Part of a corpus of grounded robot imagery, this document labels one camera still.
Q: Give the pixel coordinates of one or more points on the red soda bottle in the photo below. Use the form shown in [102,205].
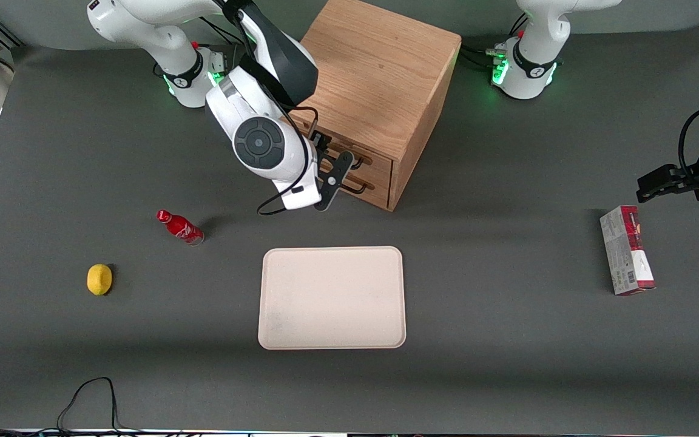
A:
[181,228]

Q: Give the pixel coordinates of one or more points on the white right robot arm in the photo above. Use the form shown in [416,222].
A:
[258,142]

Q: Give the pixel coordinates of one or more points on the cream rectangular plastic tray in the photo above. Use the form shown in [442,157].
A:
[331,297]

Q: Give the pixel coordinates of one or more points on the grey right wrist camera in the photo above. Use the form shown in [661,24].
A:
[332,182]

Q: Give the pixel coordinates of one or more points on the oak wooden drawer cabinet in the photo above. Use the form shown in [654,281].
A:
[380,67]

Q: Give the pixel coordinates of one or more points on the grey and red carton box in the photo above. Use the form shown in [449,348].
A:
[625,255]

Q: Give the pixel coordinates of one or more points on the yellow lemon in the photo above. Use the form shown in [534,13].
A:
[99,280]

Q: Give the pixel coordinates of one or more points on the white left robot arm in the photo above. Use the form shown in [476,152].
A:
[531,67]

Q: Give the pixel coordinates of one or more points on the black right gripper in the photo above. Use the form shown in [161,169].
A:
[319,143]

